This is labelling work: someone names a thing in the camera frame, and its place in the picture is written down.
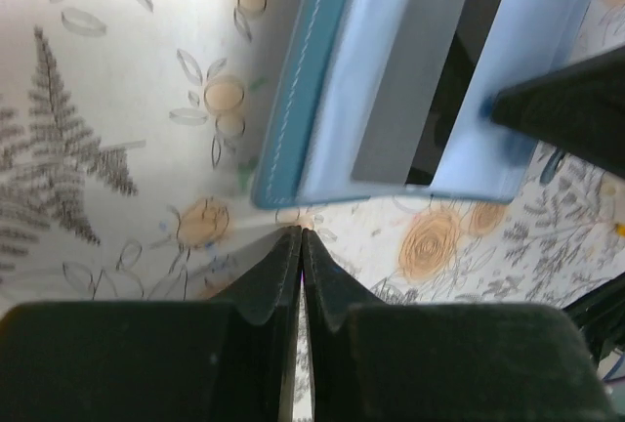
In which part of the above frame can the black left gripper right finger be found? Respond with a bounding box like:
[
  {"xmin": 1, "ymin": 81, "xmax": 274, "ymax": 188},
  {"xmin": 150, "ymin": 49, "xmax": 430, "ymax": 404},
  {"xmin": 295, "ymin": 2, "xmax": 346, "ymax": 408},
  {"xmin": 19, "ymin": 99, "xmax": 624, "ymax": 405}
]
[{"xmin": 302, "ymin": 230, "xmax": 617, "ymax": 421}]

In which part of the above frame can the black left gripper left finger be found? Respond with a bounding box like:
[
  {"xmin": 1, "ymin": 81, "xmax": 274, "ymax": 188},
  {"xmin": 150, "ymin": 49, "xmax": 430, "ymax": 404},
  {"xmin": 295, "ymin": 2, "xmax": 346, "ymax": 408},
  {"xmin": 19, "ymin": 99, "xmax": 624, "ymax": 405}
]
[{"xmin": 1, "ymin": 227, "xmax": 302, "ymax": 421}]

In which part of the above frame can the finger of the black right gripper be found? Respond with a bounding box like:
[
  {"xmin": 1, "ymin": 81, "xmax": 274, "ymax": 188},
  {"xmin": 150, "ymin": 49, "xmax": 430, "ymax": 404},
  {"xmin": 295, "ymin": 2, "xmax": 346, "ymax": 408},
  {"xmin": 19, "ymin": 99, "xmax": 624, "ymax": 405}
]
[{"xmin": 491, "ymin": 47, "xmax": 624, "ymax": 173}]

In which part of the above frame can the black VIP card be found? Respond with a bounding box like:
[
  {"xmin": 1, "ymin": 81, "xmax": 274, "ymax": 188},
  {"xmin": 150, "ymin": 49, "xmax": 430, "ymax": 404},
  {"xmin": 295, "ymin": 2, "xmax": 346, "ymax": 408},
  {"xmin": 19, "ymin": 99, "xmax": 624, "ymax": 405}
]
[{"xmin": 406, "ymin": 0, "xmax": 502, "ymax": 186}]

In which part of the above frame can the floral patterned table mat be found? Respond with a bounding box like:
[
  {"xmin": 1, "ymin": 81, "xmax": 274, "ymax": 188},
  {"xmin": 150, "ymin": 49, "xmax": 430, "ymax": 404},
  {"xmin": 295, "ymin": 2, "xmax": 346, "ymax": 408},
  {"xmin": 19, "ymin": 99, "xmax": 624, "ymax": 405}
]
[{"xmin": 1, "ymin": 0, "xmax": 624, "ymax": 421}]

